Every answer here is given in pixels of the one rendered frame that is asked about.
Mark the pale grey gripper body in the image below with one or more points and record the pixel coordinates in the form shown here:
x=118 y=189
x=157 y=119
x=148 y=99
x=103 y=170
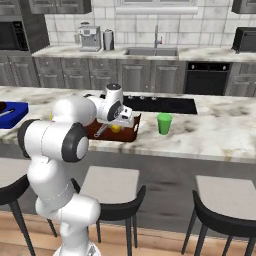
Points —
x=120 y=122

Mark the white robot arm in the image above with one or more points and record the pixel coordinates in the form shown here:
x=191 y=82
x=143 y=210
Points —
x=53 y=146

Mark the yellow lemon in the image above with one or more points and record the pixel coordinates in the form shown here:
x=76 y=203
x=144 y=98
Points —
x=115 y=128

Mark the brown wooden tray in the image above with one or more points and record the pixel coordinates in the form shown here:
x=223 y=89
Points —
x=128 y=133

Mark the grey metal utensil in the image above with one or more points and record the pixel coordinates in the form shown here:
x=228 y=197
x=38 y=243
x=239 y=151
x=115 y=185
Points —
x=101 y=130
x=6 y=112

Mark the green plastic cup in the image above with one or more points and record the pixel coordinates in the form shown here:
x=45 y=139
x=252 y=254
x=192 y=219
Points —
x=164 y=124

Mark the black hob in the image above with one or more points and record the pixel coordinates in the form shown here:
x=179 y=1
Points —
x=166 y=105

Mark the grey base cupboard run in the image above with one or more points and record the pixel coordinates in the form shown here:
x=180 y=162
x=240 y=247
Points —
x=100 y=73

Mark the black stool with grey seat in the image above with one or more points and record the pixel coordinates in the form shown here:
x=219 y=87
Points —
x=111 y=186
x=226 y=200
x=10 y=180

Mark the grey sink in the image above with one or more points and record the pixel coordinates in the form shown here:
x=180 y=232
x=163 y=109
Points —
x=151 y=52

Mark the grey metal canister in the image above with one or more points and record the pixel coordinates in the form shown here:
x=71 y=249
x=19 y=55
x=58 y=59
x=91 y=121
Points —
x=108 y=40

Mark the silver coffee machine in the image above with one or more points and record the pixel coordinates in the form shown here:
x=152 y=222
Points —
x=89 y=39

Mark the silver tap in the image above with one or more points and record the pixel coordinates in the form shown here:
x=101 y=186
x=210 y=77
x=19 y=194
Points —
x=156 y=36

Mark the black built-in oven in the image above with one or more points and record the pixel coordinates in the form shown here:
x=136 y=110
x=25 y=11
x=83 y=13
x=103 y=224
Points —
x=206 y=80

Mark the dark brown round object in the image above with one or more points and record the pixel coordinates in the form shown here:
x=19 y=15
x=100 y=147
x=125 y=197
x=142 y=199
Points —
x=2 y=106

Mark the black microwave oven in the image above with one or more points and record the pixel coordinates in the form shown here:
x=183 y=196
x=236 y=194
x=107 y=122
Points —
x=12 y=36

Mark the black toaster oven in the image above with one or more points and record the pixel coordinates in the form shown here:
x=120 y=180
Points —
x=246 y=40

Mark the white window frame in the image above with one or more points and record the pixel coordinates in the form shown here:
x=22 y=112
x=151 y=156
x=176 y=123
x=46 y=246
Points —
x=156 y=9

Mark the grey wall cupboard run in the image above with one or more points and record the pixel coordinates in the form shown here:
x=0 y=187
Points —
x=56 y=6

